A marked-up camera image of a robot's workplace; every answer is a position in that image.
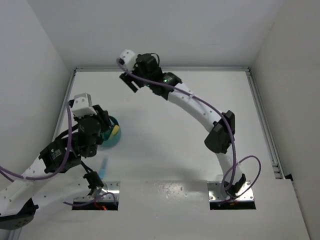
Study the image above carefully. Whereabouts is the yellow highlighter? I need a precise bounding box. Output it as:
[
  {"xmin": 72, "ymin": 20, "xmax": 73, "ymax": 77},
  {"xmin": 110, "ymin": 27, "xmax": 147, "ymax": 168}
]
[{"xmin": 109, "ymin": 125, "xmax": 120, "ymax": 139}]

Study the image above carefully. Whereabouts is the blue highlighter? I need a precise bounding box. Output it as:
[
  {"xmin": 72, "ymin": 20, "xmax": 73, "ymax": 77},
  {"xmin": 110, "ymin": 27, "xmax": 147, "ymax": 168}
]
[{"xmin": 98, "ymin": 155, "xmax": 109, "ymax": 180}]

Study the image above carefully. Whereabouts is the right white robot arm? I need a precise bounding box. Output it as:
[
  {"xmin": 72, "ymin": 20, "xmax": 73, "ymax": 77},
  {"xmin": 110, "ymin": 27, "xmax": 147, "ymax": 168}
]
[{"xmin": 116, "ymin": 49, "xmax": 246, "ymax": 197}]

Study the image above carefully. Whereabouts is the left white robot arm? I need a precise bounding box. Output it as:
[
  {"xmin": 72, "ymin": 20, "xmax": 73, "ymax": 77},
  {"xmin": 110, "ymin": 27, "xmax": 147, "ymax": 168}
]
[{"xmin": 0, "ymin": 105, "xmax": 118, "ymax": 230}]

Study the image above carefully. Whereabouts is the teal round organizer container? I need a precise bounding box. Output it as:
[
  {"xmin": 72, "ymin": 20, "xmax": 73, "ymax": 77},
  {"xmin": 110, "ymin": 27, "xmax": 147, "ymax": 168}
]
[{"xmin": 101, "ymin": 115, "xmax": 122, "ymax": 149}]

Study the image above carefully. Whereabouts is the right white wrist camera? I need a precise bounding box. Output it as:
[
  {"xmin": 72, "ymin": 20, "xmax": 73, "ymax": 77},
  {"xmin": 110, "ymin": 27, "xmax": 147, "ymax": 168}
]
[{"xmin": 119, "ymin": 49, "xmax": 137, "ymax": 71}]

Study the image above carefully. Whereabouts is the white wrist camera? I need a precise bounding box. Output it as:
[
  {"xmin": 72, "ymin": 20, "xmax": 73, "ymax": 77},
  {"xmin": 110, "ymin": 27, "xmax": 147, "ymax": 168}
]
[
  {"xmin": 68, "ymin": 93, "xmax": 97, "ymax": 119},
  {"xmin": 119, "ymin": 49, "xmax": 137, "ymax": 71}
]

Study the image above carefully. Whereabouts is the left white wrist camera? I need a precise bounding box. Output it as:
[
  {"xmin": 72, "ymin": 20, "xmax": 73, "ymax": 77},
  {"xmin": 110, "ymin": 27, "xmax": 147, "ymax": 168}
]
[{"xmin": 68, "ymin": 93, "xmax": 97, "ymax": 119}]

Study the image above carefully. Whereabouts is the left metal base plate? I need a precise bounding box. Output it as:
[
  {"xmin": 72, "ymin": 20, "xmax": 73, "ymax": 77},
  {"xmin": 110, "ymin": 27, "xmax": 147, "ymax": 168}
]
[{"xmin": 73, "ymin": 181, "xmax": 121, "ymax": 203}]

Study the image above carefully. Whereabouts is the metal base plate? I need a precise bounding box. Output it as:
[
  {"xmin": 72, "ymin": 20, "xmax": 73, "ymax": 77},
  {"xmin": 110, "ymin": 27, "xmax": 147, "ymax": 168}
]
[
  {"xmin": 73, "ymin": 181, "xmax": 121, "ymax": 203},
  {"xmin": 207, "ymin": 181, "xmax": 254, "ymax": 203}
]

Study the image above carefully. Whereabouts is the aluminium table frame rail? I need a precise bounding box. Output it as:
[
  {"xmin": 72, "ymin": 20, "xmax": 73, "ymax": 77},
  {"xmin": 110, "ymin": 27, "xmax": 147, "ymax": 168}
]
[{"xmin": 9, "ymin": 66, "xmax": 296, "ymax": 240}]

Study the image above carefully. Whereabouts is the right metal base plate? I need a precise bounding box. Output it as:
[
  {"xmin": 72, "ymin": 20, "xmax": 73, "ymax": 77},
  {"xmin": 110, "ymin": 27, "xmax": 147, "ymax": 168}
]
[{"xmin": 207, "ymin": 181, "xmax": 254, "ymax": 203}]

